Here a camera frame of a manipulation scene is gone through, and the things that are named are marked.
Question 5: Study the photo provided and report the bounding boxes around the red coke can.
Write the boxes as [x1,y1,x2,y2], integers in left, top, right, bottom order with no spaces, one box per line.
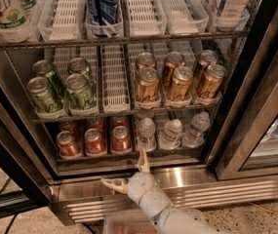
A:
[59,121,78,136]
[86,117,104,133]
[111,116,129,128]
[84,129,105,156]
[57,131,81,159]
[112,126,131,153]

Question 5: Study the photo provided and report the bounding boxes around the gold can rear right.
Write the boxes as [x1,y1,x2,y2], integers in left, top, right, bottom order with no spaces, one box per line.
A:
[192,49,218,86]

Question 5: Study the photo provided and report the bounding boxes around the water bottle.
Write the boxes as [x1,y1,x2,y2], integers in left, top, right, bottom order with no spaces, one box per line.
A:
[139,117,156,152]
[159,119,182,150]
[182,111,210,148]

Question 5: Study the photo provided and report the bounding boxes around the gold can rear left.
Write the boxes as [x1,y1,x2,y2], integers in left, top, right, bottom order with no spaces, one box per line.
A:
[136,52,157,69]

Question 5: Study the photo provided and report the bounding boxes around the clear plastic container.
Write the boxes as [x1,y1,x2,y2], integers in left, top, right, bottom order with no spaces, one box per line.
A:
[102,208,208,234]

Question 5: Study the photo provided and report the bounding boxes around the empty white tray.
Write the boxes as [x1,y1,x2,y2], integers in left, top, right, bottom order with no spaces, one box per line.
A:
[125,0,167,37]
[38,0,85,42]
[160,0,209,35]

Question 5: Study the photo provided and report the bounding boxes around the gold can front left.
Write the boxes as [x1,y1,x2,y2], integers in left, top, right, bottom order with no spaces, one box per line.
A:
[137,68,159,103]

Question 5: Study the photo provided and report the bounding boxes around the green can rear right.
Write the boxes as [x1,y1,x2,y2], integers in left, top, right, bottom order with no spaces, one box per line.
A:
[67,57,93,82]

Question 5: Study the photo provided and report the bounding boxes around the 7up bottle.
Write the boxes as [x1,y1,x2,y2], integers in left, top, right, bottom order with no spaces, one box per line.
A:
[0,0,30,43]

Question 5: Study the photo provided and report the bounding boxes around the left open fridge door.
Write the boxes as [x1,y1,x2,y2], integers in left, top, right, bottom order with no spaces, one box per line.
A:
[0,57,54,222]

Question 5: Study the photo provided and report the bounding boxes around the empty white tray top right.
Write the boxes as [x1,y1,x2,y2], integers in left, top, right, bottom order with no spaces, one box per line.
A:
[160,0,209,35]

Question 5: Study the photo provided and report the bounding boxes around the right glass fridge door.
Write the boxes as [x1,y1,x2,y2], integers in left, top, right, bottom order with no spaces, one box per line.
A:
[215,0,278,181]

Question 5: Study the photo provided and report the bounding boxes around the gold can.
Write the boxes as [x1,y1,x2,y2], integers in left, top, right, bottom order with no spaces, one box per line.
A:
[196,64,226,99]
[137,68,159,103]
[136,52,157,69]
[167,66,193,101]
[162,52,185,87]
[192,49,218,86]

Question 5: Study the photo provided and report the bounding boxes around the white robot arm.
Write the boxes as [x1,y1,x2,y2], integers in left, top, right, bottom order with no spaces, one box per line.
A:
[100,149,229,234]

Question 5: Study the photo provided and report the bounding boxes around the water bottle middle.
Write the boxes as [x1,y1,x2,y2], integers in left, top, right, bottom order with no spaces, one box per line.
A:
[159,119,182,150]

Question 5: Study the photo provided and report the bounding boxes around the empty white tray top middle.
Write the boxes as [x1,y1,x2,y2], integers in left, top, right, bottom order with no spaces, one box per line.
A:
[125,0,167,37]

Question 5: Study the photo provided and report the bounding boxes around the green can rear left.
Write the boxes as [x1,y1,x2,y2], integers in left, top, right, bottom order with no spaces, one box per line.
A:
[33,59,65,98]

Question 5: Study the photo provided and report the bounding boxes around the white label bottle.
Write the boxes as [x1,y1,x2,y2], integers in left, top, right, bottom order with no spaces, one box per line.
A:
[214,0,249,31]

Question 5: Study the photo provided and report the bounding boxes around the green can front right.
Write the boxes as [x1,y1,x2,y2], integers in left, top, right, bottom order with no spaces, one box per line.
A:
[65,74,96,110]

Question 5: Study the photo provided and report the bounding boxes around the gold can rear middle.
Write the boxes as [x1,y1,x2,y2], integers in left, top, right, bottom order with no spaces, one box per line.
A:
[162,52,185,87]

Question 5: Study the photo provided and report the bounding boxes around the water bottle right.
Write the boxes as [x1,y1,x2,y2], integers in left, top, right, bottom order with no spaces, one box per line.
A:
[182,111,210,148]

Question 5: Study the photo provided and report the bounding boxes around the green can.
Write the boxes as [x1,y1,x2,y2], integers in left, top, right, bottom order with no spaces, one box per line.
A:
[33,59,65,98]
[26,76,63,113]
[65,74,96,110]
[67,57,93,82]

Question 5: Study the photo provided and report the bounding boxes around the gold can front middle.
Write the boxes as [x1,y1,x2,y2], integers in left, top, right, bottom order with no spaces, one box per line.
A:
[167,66,193,101]

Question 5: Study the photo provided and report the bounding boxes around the gold can front right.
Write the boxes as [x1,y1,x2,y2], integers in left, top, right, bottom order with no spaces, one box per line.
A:
[196,64,226,99]

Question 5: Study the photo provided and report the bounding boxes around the black cable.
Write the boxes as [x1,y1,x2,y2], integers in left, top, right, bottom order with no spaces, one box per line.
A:
[3,213,20,234]

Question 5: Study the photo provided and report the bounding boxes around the blue pepsi bottle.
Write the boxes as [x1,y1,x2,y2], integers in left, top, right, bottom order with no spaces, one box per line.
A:
[86,0,123,38]

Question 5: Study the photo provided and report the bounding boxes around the green can front left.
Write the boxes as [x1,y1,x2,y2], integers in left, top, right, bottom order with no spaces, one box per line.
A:
[26,76,63,113]

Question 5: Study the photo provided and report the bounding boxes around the empty white tray top left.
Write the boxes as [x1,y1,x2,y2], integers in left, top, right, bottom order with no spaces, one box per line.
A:
[38,0,85,42]

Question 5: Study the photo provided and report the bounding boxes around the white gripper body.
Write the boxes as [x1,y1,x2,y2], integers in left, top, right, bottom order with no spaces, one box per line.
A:
[127,172,172,218]

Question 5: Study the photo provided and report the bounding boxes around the orange cable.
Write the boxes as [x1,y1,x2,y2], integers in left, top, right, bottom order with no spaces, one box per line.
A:
[249,201,278,216]

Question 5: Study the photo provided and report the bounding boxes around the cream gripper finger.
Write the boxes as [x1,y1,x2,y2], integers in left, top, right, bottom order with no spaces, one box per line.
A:
[100,178,128,194]
[138,149,150,173]

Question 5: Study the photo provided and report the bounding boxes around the water bottle left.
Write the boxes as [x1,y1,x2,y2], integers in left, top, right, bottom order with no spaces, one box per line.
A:
[139,117,156,152]

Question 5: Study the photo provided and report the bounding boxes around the empty white tray middle shelf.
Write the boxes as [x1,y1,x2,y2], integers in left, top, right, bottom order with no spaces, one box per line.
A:
[101,45,131,113]

